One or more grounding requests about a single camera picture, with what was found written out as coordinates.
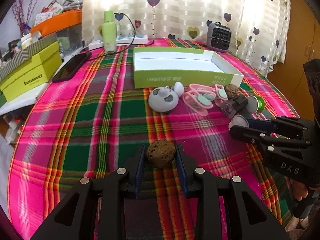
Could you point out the green white spool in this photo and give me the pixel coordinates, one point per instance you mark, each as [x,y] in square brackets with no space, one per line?
[256,104]

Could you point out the brown walnut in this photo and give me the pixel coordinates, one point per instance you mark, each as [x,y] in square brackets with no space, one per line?
[161,153]
[231,90]

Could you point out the pink clip with green pad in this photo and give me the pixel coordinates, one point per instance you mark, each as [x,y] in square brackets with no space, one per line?
[197,102]

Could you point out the wooden cabinet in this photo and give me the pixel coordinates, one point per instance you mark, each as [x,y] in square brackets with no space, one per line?
[302,45]

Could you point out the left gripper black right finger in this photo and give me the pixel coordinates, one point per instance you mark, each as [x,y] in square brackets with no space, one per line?
[246,215]

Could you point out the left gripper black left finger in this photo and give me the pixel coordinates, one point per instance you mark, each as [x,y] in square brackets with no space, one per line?
[91,200]

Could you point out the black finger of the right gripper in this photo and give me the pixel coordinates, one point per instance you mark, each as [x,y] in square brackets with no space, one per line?
[275,149]
[289,127]

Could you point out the lime green shoebox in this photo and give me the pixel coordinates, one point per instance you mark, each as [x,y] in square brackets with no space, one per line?
[32,73]

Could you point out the purple branch decoration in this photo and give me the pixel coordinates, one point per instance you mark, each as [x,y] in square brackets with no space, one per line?
[22,11]

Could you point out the person's right hand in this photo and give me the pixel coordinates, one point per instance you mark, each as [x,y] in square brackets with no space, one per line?
[302,200]

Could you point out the green and white tray box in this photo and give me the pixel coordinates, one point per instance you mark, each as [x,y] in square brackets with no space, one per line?
[164,66]

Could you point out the clear round cap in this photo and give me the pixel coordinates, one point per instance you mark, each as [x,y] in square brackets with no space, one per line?
[238,120]

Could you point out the round white grey gadget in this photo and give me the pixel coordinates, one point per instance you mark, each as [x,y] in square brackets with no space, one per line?
[163,99]

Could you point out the chevron patterned box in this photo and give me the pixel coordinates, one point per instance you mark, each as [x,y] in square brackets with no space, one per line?
[26,54]

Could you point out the orange storage bin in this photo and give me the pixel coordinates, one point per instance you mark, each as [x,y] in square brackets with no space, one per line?
[59,22]

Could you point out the grey mini heater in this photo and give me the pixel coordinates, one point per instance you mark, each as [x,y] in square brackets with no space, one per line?
[218,37]

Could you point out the black phone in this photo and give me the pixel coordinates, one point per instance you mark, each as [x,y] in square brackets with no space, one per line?
[71,67]

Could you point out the black stamp with clear cap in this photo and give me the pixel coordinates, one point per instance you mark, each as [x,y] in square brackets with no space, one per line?
[234,105]

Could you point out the white suction cup hook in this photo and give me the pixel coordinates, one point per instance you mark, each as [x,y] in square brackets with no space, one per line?
[178,88]

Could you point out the heart patterned curtain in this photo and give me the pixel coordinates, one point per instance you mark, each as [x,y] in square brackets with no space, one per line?
[259,27]

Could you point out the green lotion bottle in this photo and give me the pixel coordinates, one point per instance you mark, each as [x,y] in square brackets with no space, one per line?
[109,30]

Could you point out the white power strip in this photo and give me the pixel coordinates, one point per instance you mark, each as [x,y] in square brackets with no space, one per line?
[126,40]

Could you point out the plaid pink green blanket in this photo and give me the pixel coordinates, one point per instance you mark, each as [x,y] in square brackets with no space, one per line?
[90,125]

